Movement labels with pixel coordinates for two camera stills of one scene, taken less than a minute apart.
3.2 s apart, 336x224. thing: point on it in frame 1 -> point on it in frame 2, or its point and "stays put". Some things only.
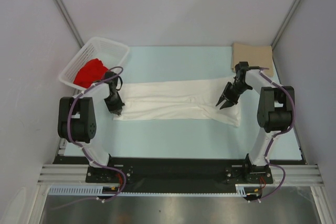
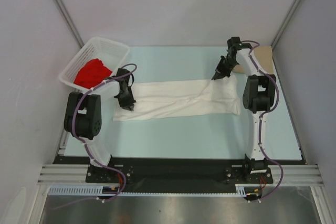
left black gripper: [117, 108] -> [129, 103]
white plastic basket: [113, 55] stays put
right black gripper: [227, 95] -> [220, 72]
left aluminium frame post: [63, 9] stays put
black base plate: [176, 175] stays put
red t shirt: [93, 71] stays put
